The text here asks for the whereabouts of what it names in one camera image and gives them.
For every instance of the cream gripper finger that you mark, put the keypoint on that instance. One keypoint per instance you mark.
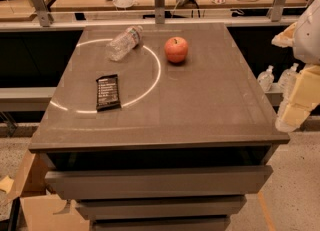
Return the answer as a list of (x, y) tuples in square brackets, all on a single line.
[(285, 38), (300, 98)]

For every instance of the red apple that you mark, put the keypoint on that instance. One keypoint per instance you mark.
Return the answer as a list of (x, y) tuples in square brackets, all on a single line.
[(176, 49)]

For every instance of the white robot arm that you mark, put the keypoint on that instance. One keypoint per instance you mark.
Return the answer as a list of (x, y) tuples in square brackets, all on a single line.
[(306, 40)]

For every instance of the water bottle on shelf right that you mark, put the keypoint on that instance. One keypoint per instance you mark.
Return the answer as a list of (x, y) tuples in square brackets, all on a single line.
[(285, 76)]

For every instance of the water bottle on shelf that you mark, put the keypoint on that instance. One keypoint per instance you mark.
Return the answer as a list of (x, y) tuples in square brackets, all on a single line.
[(285, 76), (266, 78)]

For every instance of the water bottle on shelf left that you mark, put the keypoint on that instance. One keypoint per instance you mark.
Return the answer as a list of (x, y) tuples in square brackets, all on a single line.
[(266, 78)]

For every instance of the grey drawer cabinet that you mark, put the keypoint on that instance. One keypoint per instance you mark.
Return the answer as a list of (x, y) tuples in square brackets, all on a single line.
[(189, 143)]

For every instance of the clear plastic water bottle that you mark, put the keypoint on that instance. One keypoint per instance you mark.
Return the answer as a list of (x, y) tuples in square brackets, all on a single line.
[(123, 43)]

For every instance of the white bowl on desk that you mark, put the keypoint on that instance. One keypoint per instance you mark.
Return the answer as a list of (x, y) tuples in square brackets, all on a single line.
[(123, 4)]

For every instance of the black snack bar wrapper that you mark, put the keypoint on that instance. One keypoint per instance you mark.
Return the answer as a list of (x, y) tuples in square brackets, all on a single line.
[(107, 93)]

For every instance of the cardboard box on floor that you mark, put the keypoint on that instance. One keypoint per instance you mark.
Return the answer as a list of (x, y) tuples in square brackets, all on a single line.
[(43, 210)]

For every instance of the metal rail bracket middle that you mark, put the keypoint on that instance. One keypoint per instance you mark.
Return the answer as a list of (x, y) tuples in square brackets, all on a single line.
[(159, 11)]

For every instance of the metal rail bracket left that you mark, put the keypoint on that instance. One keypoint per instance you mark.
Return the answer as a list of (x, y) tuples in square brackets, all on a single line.
[(44, 16)]

